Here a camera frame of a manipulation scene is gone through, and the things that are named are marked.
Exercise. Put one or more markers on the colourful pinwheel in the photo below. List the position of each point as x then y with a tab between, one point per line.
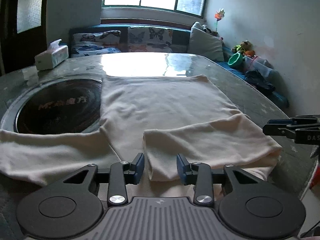
220	15

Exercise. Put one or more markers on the round black induction cooktop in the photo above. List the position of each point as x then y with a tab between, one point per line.
62	107
10	115

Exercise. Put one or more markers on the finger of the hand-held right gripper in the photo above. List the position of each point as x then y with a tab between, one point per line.
280	130
300	120

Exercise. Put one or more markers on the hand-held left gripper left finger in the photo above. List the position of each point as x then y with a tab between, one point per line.
139	170

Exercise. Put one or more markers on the plush toy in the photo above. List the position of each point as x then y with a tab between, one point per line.
241	47

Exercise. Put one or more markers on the grey pillow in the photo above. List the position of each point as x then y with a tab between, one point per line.
206	43

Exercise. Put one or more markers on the cream long-sleeve top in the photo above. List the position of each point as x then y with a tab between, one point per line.
162	110

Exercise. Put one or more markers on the blue sofa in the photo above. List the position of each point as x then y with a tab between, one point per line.
180	41

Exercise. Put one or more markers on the black and white cushion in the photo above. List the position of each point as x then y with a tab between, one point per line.
210	29

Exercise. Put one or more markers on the butterfly print cushion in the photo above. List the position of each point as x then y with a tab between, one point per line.
150	38
95	42

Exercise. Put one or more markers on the dark clothing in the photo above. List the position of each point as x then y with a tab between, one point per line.
260	82

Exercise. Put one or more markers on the green bowl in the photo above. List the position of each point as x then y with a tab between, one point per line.
235	60

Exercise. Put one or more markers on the clear plastic bag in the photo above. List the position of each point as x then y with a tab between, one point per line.
260	66

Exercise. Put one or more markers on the orange toy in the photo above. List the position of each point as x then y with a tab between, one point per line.
249	53

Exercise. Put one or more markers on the wooden door with frosted glass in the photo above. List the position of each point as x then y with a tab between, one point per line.
30	5

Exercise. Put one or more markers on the tissue box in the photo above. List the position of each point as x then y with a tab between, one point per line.
51	58

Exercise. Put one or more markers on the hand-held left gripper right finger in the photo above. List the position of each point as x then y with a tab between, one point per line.
181	168

